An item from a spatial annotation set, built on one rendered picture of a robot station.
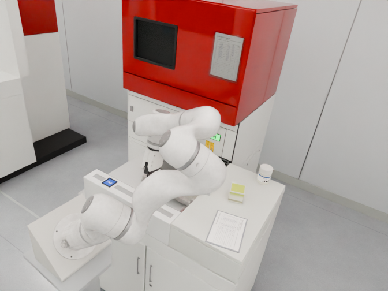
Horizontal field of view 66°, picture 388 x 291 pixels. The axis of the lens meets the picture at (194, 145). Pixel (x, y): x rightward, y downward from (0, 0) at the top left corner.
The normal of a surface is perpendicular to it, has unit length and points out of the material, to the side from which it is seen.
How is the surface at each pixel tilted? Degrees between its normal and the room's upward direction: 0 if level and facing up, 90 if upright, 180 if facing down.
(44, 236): 45
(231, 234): 0
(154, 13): 90
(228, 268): 90
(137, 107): 90
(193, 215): 0
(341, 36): 90
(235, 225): 0
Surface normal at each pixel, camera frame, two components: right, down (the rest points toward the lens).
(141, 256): -0.51, 0.39
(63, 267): 0.65, -0.35
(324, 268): 0.11, -0.86
